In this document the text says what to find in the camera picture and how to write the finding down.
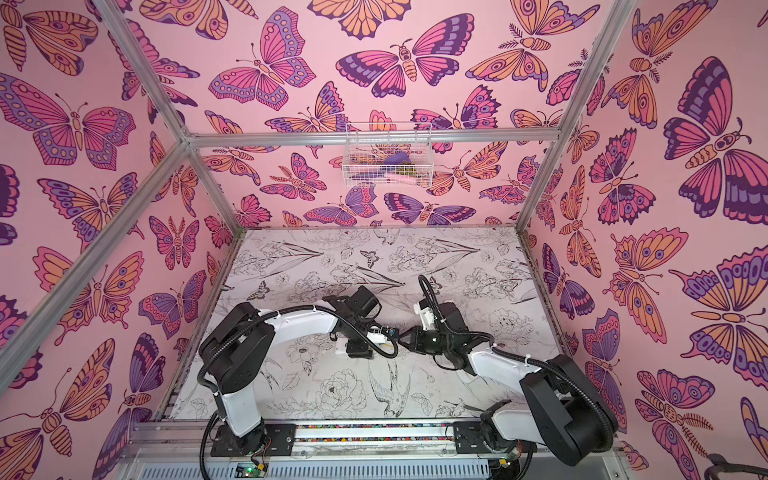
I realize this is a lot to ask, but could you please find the white remote with green sticker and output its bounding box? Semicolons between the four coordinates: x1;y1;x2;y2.
335;333;399;359

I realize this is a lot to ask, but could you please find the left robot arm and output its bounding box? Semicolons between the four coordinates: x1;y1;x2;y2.
197;287;399;455

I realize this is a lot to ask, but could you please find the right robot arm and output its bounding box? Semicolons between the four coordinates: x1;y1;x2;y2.
398;299;619;466

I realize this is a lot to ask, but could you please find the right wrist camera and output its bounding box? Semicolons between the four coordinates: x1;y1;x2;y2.
414;302;438;331

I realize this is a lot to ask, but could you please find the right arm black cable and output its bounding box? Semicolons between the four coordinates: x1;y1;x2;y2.
417;274;619;451

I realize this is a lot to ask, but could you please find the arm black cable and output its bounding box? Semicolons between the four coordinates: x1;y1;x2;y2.
417;274;619;451
196;304;400;480

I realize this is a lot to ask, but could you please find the white vented cable duct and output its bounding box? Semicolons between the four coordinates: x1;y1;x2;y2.
137;459;493;480

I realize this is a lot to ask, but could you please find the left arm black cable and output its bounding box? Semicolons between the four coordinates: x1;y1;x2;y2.
196;304;400;480

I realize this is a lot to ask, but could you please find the white wire basket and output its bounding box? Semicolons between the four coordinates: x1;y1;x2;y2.
340;121;435;189

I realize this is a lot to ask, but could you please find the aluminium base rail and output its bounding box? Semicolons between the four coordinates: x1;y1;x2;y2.
128;418;619;463

